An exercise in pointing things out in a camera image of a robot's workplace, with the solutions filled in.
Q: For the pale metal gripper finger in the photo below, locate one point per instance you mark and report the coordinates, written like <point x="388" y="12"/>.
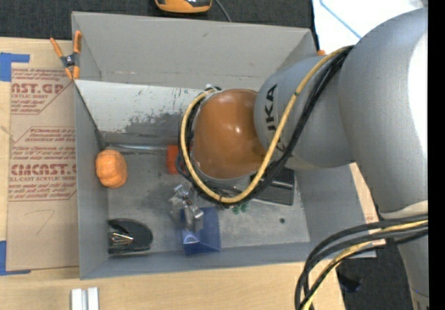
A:
<point x="194" y="214"/>
<point x="178" y="201"/>

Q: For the blue box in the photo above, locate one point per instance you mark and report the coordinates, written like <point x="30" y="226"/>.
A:
<point x="208" y="232"/>

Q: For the orange-red ridged object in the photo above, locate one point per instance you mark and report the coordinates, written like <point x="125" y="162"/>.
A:
<point x="171" y="160"/>

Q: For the black stapler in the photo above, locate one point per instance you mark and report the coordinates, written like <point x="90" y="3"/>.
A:
<point x="133" y="235"/>

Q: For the orange ridged toy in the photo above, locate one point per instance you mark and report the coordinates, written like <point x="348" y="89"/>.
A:
<point x="111" y="169"/>

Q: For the brown cardboard board red print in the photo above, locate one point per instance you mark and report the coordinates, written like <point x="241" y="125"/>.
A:
<point x="41" y="225"/>

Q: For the grey metal bin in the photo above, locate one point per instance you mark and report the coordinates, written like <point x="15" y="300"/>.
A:
<point x="146" y="58"/>

